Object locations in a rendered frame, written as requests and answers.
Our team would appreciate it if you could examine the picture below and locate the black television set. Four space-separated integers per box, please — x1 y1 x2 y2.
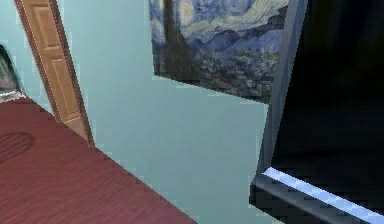
248 0 384 224

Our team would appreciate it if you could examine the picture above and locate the brown wooden room door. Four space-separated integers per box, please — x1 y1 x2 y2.
13 0 96 148

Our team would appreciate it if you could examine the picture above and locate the dark grey rounded object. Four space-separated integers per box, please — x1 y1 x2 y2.
0 44 27 103

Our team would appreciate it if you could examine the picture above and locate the blue swirl wall painting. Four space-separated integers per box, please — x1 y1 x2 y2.
147 0 290 105

